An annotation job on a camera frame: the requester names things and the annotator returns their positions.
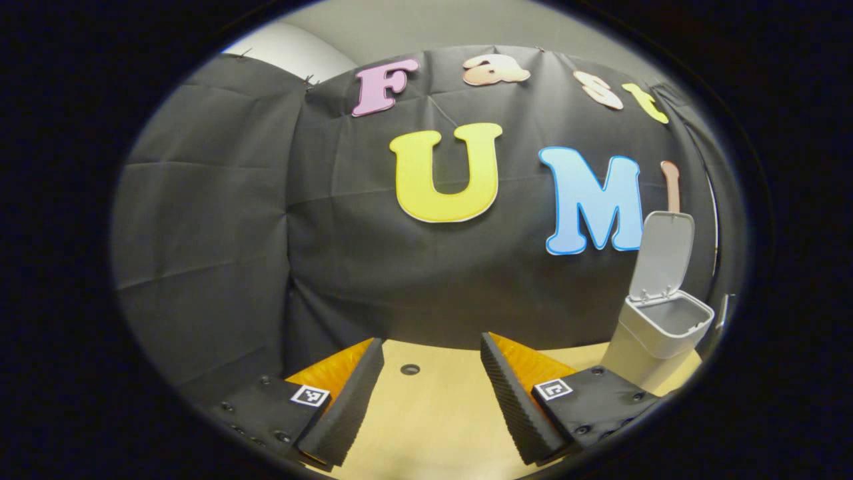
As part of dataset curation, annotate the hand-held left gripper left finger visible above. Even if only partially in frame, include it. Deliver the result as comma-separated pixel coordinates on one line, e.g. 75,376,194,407
205,337,386,471

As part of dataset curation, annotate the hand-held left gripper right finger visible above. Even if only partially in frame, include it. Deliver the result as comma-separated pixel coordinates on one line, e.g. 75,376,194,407
480,331,667,467

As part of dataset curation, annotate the white desktop garbage bin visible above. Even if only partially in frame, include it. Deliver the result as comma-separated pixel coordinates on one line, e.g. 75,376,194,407
601,211,716,397

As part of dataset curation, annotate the wooden desktop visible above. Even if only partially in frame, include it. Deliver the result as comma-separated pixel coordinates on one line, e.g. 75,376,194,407
283,339,704,480

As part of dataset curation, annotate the black backdrop cloth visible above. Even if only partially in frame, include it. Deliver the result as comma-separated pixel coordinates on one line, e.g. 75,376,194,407
112,45,740,401

